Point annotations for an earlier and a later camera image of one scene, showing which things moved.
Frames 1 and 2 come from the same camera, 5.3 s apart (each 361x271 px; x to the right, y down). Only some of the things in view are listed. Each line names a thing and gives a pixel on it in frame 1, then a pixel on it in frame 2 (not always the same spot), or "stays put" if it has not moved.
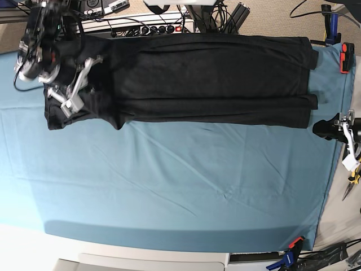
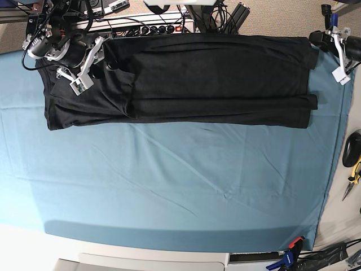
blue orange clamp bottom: (291, 257) stays put
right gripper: (333, 129) → (351, 44)
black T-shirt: (214, 81) stays put
